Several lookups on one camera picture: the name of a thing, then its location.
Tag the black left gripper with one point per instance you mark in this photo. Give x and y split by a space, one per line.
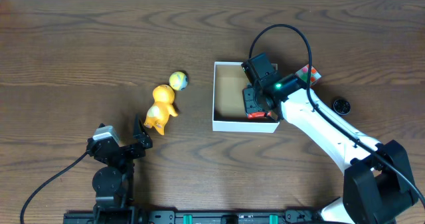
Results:
123 149

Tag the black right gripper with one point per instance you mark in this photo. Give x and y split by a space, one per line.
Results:
251 105

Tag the orange dinosaur toy figure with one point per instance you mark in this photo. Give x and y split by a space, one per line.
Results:
158 114

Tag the multicolour puzzle cube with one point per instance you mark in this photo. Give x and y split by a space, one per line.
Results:
303 74

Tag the yellow grey toy ball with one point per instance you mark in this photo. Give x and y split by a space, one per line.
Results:
178 80

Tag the black round cap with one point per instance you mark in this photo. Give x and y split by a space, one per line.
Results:
341 106

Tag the red grey toy truck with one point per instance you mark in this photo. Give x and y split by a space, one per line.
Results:
256 115

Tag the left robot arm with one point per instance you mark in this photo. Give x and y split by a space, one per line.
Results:
113 184

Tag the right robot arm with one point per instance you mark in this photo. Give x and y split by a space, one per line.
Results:
378 182

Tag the white cardboard box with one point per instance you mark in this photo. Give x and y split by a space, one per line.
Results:
228 113

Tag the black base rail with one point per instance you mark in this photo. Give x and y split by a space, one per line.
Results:
178 217

